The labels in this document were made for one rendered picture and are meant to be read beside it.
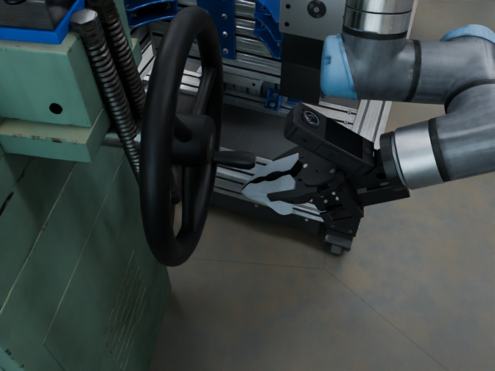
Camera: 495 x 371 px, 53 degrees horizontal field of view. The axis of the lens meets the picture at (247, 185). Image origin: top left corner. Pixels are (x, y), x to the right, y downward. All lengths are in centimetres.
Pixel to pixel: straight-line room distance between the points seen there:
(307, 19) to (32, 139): 57
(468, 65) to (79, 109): 43
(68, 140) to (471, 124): 41
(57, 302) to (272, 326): 72
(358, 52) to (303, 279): 90
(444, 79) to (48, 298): 56
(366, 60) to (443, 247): 101
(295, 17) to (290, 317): 76
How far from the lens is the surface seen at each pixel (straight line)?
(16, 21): 48
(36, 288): 67
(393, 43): 60
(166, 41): 47
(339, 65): 60
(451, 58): 63
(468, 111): 59
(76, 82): 48
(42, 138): 53
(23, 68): 50
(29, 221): 63
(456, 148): 57
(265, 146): 140
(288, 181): 63
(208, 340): 131
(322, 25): 94
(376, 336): 135
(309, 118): 57
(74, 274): 76
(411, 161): 58
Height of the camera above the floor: 121
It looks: 50 degrees down
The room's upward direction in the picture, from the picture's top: straight up
